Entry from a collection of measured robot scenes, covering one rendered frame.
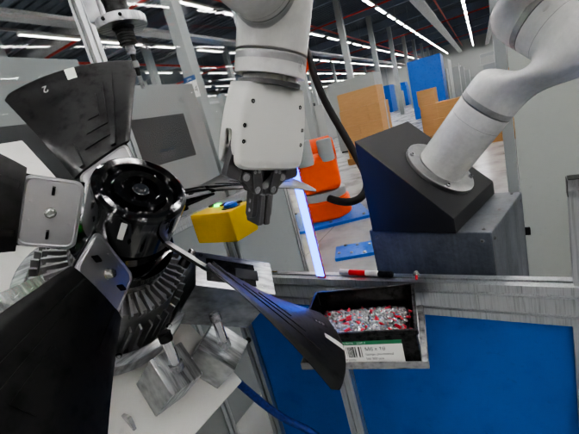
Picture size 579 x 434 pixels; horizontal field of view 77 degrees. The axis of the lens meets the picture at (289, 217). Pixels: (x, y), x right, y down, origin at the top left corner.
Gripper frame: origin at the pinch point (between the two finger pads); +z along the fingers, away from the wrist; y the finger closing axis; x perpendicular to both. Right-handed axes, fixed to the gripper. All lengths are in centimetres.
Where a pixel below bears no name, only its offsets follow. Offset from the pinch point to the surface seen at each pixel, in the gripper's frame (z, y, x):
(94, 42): -31, 0, -106
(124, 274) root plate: 10.2, 14.5, -8.5
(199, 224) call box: 20, -17, -57
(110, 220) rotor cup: 2.3, 16.3, -6.9
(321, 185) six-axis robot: 56, -269, -276
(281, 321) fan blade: 13.1, -0.3, 6.7
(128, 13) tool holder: -23.2, 11.0, -19.3
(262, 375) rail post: 70, -36, -44
